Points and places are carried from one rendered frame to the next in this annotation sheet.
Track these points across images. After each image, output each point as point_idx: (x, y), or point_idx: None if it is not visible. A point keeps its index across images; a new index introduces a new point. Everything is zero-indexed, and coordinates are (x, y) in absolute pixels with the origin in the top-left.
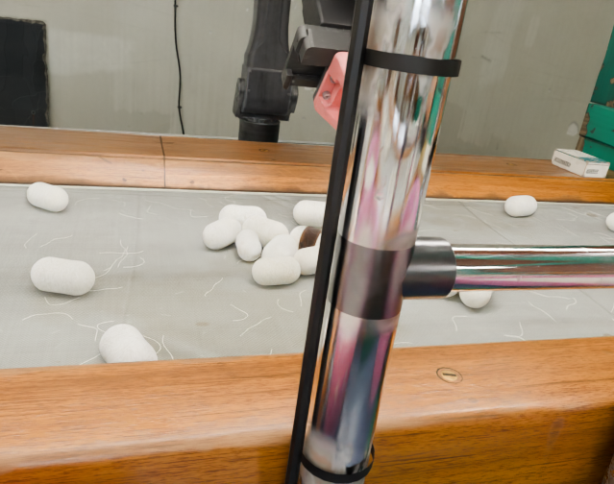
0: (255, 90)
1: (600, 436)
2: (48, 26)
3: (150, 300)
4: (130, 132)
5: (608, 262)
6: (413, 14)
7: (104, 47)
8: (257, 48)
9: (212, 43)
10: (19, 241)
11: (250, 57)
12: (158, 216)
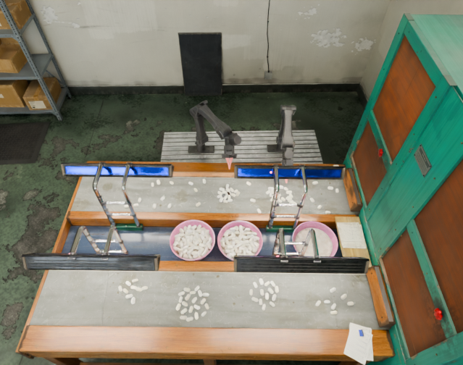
0: (280, 141)
1: (293, 222)
2: (222, 33)
3: (260, 203)
4: (254, 131)
5: (286, 216)
6: (272, 211)
7: (240, 38)
8: (280, 135)
9: (281, 32)
10: (247, 192)
11: (279, 136)
12: (261, 185)
